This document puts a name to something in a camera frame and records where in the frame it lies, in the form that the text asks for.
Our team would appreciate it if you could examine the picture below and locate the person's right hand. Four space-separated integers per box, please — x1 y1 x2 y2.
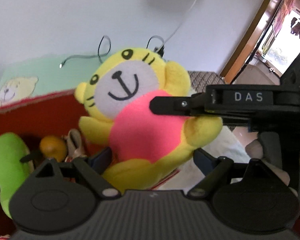
245 140 290 188

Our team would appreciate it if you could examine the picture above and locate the white cloth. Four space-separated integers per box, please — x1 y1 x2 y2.
162 127 252 191

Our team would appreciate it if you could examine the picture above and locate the black charger adapter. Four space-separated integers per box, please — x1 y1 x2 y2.
154 45 166 57

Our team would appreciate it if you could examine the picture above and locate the white wall cable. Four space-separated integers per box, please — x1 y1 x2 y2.
164 0 214 44

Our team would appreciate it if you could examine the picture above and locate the pastel printed baby blanket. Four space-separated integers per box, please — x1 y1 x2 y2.
0 53 112 112

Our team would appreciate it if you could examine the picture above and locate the wooden door frame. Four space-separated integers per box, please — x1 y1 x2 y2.
219 0 300 85

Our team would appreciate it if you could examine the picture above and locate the brown patterned cloth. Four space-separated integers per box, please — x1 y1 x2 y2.
187 71 226 96

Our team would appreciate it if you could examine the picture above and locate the yellow tiger plush toy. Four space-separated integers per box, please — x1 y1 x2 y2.
74 46 223 190

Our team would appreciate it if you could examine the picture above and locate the bright window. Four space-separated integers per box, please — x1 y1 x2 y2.
262 10 300 64

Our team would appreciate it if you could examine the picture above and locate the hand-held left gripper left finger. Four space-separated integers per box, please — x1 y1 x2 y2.
27 147 122 200

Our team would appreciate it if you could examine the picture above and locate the orange round toy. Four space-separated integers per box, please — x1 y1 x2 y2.
39 135 68 162

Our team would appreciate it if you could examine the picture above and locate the green plush toy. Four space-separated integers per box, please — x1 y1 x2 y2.
0 132 35 219

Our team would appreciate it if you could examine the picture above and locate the small white doll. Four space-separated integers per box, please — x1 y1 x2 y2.
62 129 87 162

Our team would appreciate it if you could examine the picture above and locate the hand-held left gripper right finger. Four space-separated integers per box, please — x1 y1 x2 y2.
187 148 280 202

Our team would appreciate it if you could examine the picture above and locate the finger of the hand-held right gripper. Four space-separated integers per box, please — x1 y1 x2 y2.
149 95 208 117

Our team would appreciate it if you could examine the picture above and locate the black charger cable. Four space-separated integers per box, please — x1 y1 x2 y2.
59 35 165 68

